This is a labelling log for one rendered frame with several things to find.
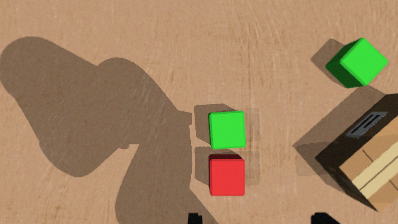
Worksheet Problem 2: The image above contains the brown cardboard box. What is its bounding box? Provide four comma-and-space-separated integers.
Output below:
315, 93, 398, 213

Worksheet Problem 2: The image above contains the red block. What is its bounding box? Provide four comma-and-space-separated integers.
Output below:
209, 154, 245, 196

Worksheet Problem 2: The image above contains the green block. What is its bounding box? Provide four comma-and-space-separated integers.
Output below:
208, 111, 246, 150
325, 38, 388, 88

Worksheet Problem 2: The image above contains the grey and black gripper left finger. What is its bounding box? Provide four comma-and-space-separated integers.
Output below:
188, 213, 203, 224

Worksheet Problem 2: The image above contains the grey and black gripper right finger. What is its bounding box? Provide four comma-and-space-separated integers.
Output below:
311, 212, 340, 224

